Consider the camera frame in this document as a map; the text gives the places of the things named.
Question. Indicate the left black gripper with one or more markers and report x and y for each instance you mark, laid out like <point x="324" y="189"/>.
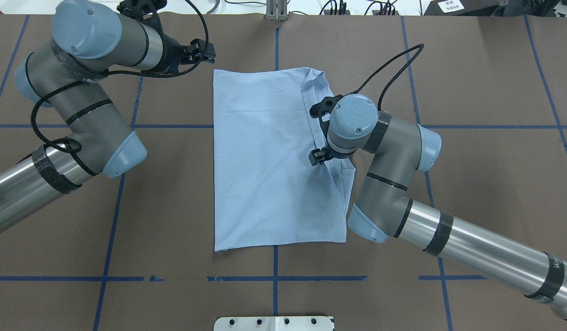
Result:
<point x="172" y="49"/>

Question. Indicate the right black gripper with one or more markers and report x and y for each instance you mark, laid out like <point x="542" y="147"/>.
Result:
<point x="318" y="156"/>

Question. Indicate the light blue t-shirt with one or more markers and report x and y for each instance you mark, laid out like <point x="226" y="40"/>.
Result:
<point x="266" y="191"/>

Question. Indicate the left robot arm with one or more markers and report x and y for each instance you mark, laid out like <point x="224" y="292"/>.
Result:
<point x="82" y="133"/>

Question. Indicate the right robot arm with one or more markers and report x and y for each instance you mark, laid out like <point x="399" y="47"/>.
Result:
<point x="489" y="198"/>

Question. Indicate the black power adapter box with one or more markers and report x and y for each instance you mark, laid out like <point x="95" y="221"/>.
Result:
<point x="452" y="8"/>

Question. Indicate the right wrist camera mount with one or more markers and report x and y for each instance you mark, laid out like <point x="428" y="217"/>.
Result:
<point x="326" y="106"/>

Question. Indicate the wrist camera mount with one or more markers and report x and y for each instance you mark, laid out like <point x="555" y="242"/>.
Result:
<point x="138" y="9"/>
<point x="326" y="106"/>

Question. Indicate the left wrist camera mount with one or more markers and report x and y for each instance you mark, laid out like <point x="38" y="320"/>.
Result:
<point x="138" y="9"/>

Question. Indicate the aluminium frame post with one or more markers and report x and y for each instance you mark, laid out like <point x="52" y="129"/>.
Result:
<point x="277" y="10"/>

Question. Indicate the white camera pillar base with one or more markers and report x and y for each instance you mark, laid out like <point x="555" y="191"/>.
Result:
<point x="275" y="323"/>

